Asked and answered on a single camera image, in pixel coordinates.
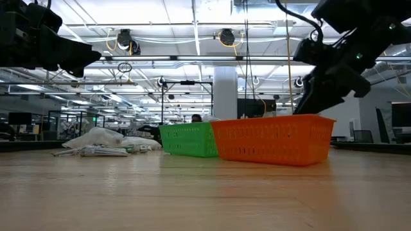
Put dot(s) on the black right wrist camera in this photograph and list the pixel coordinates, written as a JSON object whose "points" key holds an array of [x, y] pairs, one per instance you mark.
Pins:
{"points": [[305, 51]]}

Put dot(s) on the large dark monitor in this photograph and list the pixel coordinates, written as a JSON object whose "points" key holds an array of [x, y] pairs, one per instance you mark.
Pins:
{"points": [[401, 115]]}

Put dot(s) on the black background robot arm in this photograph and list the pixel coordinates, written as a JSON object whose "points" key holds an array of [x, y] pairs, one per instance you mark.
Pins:
{"points": [[150, 131]]}

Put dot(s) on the black mesh office chair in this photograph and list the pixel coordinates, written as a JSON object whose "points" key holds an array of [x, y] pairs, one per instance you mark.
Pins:
{"points": [[363, 136]]}

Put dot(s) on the person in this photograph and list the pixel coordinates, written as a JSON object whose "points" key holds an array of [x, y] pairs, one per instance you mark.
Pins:
{"points": [[196, 118]]}

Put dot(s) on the small dark desk monitor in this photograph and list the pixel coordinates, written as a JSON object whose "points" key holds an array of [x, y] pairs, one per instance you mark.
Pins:
{"points": [[20, 118]]}

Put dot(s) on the green tinted clear packet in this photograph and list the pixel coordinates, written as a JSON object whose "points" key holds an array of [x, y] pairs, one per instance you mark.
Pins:
{"points": [[139, 148]]}

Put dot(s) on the dark leaning panel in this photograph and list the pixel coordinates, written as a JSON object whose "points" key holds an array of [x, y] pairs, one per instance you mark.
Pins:
{"points": [[382, 125]]}

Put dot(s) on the black framed work station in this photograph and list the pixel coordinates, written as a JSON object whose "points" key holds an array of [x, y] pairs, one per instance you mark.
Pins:
{"points": [[77, 112]]}

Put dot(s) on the green plastic basket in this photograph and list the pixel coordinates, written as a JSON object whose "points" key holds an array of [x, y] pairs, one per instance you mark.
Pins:
{"points": [[189, 139]]}

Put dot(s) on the orange plastic basket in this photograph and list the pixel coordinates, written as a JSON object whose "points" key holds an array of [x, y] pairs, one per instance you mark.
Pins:
{"points": [[273, 141]]}

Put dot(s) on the wide dark screen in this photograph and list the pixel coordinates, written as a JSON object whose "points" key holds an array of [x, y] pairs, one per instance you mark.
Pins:
{"points": [[253, 108]]}

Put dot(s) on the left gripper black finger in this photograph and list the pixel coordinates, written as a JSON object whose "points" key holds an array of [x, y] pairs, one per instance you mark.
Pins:
{"points": [[75, 71], [67, 51]]}

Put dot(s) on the clear toothbrush packet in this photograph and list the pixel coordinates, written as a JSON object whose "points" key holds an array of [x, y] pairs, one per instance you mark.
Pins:
{"points": [[102, 151]]}

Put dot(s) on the white square building column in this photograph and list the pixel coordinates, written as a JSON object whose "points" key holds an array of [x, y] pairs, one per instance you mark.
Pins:
{"points": [[224, 90]]}

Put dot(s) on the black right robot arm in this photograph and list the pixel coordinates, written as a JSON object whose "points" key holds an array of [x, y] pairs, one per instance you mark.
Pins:
{"points": [[363, 13]]}

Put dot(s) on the large white plastic bag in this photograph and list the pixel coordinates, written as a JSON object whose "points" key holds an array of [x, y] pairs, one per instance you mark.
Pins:
{"points": [[96, 136]]}

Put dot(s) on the thin white stick packet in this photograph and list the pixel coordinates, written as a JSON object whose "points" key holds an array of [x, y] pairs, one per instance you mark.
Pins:
{"points": [[65, 152]]}

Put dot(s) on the small white plastic bag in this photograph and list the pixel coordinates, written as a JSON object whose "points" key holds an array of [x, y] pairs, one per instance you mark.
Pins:
{"points": [[141, 142]]}

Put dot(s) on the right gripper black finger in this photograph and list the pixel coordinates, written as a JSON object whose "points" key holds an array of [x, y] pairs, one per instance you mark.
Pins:
{"points": [[321, 96], [358, 85]]}

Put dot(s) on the black background frame rig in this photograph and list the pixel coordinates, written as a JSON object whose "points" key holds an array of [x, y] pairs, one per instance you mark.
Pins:
{"points": [[187, 82]]}

